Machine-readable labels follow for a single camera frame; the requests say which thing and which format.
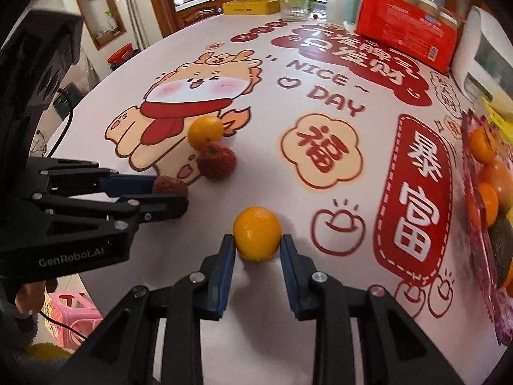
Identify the yellow cloth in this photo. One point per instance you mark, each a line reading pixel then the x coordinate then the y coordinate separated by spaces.
pixel 46 353

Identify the wooden cabinet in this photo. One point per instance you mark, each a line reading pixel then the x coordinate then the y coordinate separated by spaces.
pixel 192 12

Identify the person's left hand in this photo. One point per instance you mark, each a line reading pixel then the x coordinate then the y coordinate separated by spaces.
pixel 30 298

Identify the large wrinkled red fruit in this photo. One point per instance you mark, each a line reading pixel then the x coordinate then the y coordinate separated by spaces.
pixel 216 162

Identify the small wrinkled red fruit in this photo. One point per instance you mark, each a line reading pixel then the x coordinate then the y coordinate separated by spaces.
pixel 168 186

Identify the small glass jar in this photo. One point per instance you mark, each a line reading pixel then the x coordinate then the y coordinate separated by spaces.
pixel 320 6

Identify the pink plastic stool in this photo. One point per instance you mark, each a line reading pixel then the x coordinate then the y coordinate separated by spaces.
pixel 76 321

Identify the wooden framed wall niche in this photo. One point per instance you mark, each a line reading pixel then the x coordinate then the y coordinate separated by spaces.
pixel 100 16

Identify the ribbed drinking glass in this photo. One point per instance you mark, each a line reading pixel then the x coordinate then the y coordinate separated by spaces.
pixel 294 8

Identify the flat yellow box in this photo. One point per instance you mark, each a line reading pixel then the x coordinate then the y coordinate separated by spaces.
pixel 248 7

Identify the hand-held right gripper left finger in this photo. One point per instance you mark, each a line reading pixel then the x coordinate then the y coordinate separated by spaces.
pixel 224 272

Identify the red white printed tablecloth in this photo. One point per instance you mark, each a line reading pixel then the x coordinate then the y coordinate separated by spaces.
pixel 260 168

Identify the pink printed fruit tray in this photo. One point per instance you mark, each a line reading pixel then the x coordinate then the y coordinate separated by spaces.
pixel 479 272

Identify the red crate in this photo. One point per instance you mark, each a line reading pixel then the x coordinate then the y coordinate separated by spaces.
pixel 120 55

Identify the orange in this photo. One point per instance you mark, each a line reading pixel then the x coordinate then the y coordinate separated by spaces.
pixel 204 130
pixel 256 230
pixel 487 204
pixel 483 146

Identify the red paper cup package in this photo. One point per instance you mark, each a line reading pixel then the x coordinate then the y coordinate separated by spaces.
pixel 400 28

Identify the yellow tissue box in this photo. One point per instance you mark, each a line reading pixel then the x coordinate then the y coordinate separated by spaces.
pixel 495 114

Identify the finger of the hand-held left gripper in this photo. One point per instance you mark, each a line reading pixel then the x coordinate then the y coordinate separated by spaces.
pixel 160 206
pixel 128 184

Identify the white countertop appliance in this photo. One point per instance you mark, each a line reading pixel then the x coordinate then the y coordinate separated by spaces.
pixel 473 48

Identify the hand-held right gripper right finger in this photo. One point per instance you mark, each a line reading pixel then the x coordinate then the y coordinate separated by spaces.
pixel 290 276

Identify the white squeeze bottle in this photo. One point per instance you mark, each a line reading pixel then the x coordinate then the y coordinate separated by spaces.
pixel 336 8

